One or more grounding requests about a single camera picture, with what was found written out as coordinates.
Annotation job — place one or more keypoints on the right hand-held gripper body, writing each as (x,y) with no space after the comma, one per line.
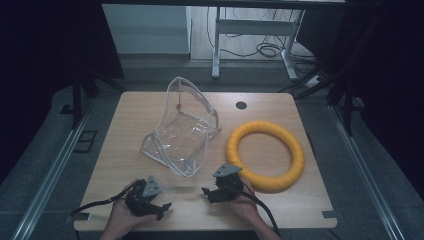
(230,188)

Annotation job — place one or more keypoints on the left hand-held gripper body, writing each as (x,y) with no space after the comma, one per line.
(141,200)

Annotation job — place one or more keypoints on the person's left hand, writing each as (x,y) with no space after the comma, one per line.
(121,218)

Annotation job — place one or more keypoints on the person's right hand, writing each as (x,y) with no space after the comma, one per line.
(250,210)

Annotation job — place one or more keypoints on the clear plastic zipper bag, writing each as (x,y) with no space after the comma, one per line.
(183,140)

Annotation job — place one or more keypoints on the black round table grommet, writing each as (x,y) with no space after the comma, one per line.
(241,105)

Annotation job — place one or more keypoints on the black metal stand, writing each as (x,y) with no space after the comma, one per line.
(346,100)
(77,100)

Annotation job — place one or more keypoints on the white power strip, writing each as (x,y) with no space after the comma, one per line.
(314,81)

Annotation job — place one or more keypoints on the dark curtain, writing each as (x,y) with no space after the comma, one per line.
(40,50)
(393,83)

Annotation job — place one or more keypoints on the metal floor rail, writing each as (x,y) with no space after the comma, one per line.
(366,176)
(50,176)

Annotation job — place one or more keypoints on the white metal desk frame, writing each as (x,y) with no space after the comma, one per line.
(253,27)

